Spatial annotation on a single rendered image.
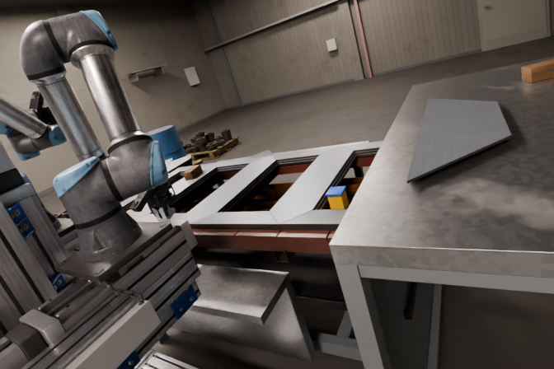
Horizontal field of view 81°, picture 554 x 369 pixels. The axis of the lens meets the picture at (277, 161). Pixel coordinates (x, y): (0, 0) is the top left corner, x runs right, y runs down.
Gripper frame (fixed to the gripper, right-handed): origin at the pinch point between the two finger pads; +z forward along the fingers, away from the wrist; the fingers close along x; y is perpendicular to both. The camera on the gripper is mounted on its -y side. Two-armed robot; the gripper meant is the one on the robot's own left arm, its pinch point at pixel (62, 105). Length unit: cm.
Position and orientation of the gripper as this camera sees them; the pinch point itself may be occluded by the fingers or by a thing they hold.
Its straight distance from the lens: 191.4
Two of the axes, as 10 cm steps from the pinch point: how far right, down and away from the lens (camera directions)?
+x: 9.8, -1.2, -1.3
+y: 1.5, 9.4, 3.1
